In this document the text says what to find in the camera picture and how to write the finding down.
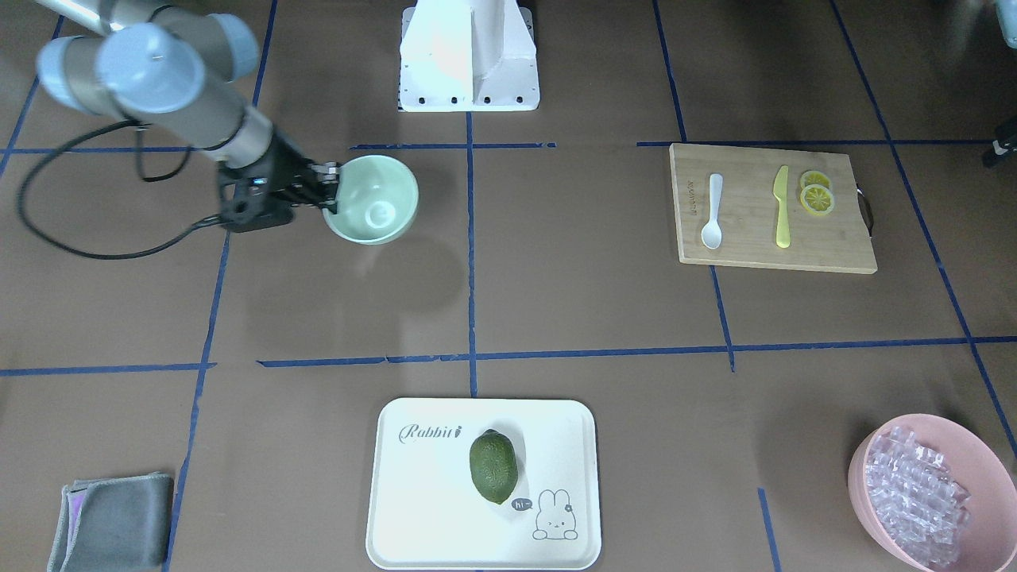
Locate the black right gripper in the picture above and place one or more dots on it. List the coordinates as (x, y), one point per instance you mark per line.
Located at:
(284, 163)

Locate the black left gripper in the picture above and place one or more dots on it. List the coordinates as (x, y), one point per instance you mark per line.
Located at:
(1009, 145)

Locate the light green bowl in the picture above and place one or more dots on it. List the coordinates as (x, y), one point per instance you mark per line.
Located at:
(377, 200)

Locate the white plastic spoon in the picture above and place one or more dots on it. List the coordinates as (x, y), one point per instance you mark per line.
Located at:
(711, 233)

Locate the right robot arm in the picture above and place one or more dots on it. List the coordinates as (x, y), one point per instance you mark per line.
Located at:
(151, 63)

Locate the pink bowl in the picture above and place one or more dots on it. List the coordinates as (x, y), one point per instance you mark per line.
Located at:
(988, 544)

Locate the lower lemon slice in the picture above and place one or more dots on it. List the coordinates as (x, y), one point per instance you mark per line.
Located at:
(818, 199)

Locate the lemon slice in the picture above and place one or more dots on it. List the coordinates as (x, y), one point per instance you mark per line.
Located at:
(818, 199)
(815, 177)

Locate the upper lemon slice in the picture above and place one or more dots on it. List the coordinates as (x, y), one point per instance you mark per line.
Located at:
(815, 177)

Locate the yellow plastic knife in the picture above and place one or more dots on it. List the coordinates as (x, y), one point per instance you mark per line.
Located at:
(780, 192)

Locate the bamboo cutting board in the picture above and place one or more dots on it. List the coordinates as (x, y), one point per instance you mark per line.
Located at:
(838, 242)

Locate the green lime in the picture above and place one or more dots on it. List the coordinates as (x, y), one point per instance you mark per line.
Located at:
(493, 466)

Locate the white rabbit tray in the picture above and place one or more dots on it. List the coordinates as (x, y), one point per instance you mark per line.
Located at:
(426, 514)

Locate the clear ice cubes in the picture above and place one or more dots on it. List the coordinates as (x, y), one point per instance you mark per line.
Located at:
(916, 498)

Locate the grey folded cloth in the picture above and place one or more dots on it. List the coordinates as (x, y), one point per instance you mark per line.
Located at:
(113, 524)

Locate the board metal handle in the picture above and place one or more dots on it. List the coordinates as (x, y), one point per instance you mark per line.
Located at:
(865, 211)

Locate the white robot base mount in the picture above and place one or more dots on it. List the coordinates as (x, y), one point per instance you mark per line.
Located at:
(468, 56)

